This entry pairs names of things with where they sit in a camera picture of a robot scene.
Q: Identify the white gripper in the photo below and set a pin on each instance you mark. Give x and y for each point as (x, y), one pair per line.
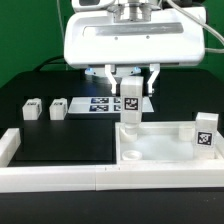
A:
(169, 38)

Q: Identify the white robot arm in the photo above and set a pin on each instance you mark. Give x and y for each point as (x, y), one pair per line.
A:
(134, 11)

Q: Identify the white square tabletop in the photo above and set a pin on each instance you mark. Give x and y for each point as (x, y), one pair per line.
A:
(162, 142)

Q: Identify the white U-shaped obstacle fence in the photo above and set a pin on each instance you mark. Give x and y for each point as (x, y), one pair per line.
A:
(209, 173)

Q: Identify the white marker base plate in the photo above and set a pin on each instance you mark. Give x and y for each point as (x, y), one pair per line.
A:
(100, 105)

